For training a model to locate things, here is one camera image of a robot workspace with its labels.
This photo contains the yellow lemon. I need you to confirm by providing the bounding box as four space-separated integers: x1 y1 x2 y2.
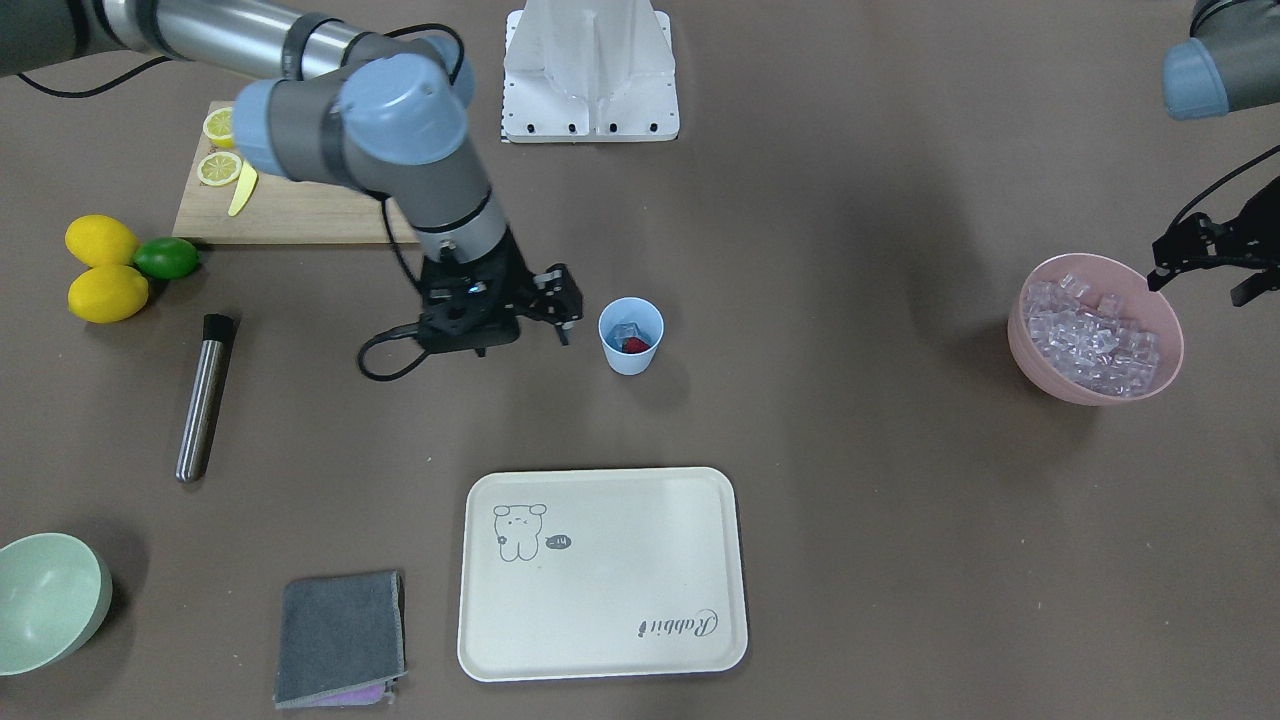
64 214 140 268
67 265 150 324

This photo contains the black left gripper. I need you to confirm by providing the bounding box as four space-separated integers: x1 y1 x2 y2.
1147 184 1279 307

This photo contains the lemon half slice lower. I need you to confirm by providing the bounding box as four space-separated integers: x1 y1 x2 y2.
195 151 243 187

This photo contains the yellow lemon upper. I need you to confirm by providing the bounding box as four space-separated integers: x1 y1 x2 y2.
64 214 140 268

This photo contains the grey folded cloth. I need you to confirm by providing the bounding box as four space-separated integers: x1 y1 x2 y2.
273 570 406 711

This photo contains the clear ice cubes pile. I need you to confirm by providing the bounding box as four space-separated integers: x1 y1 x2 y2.
1021 273 1161 397

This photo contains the steel muddler black tip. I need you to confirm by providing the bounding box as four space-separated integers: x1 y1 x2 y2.
175 313 237 484

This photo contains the lemon half slice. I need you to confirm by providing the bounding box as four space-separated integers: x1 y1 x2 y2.
195 151 243 187
202 108 236 149

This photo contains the lemon half slice upper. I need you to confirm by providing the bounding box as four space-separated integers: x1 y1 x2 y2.
202 108 236 149

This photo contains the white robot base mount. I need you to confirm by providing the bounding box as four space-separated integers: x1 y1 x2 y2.
500 1 681 143

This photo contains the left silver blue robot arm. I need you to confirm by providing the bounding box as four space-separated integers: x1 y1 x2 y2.
1147 1 1279 307

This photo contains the yellow plastic knife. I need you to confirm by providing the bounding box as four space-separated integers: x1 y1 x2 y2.
227 161 259 217

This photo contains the green lime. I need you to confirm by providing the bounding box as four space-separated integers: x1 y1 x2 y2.
132 236 200 281

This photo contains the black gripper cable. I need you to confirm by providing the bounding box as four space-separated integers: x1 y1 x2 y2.
357 195 442 383

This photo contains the light blue plastic cup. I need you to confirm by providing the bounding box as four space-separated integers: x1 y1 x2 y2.
596 297 666 375

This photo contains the yellow lemon lower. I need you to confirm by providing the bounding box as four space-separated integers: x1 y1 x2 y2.
67 265 150 324

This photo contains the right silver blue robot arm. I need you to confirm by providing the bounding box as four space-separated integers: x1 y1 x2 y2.
3 1 582 355

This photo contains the cream rabbit tray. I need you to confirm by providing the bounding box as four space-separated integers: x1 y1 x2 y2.
457 468 749 682

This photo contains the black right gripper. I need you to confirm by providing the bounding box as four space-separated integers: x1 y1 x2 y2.
416 231 584 354

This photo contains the mint green bowl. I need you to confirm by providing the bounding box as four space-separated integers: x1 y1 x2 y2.
1 532 113 676

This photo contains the red strawberry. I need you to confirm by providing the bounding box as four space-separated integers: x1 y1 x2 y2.
621 336 652 355

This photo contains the pink bowl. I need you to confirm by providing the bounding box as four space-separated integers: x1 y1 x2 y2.
1007 252 1185 407

